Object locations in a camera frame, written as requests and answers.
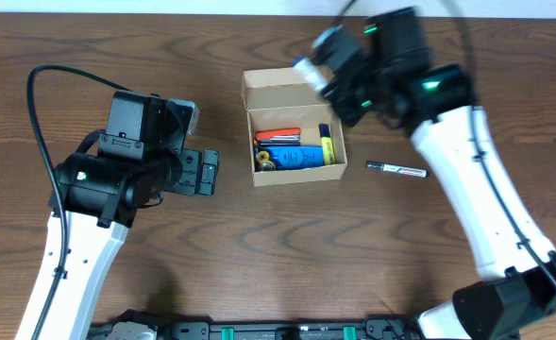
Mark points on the black whiteboard marker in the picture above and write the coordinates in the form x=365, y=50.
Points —
x=398, y=169

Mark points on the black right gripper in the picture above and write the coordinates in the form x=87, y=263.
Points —
x=345, y=101

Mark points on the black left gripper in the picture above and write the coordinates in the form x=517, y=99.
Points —
x=194, y=171

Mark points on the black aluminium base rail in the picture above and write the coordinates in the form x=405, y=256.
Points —
x=375, y=329

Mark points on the blue whiteboard marker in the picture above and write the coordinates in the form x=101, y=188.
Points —
x=311, y=74

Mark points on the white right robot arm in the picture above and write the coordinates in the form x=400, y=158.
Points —
x=437, y=107

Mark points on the yellow highlighter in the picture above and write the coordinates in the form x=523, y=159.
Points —
x=327, y=146

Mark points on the correction tape dispenser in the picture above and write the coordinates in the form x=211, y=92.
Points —
x=264, y=161

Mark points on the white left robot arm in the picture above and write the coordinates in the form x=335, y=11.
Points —
x=115, y=172

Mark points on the cardboard box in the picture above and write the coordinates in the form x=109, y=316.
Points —
x=281, y=99

